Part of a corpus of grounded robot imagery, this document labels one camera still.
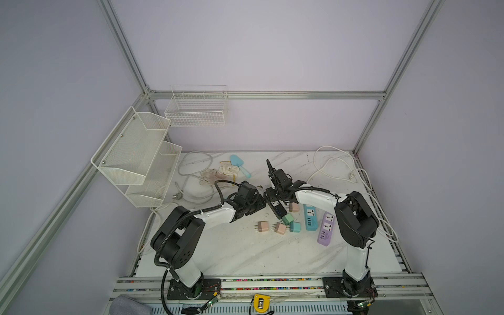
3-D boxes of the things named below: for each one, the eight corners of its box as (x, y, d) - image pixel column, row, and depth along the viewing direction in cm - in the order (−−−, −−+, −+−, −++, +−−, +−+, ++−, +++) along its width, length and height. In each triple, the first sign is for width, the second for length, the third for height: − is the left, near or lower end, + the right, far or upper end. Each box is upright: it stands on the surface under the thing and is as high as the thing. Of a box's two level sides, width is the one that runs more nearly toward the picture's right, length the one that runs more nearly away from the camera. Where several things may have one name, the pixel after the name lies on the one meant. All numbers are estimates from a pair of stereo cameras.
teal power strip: (306, 230, 90) (307, 228, 88) (302, 207, 98) (303, 204, 96) (318, 230, 91) (319, 228, 88) (313, 207, 98) (314, 204, 96)
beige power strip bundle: (199, 184, 107) (198, 182, 105) (204, 163, 117) (203, 160, 115) (237, 184, 107) (237, 182, 105) (239, 163, 117) (239, 161, 115)
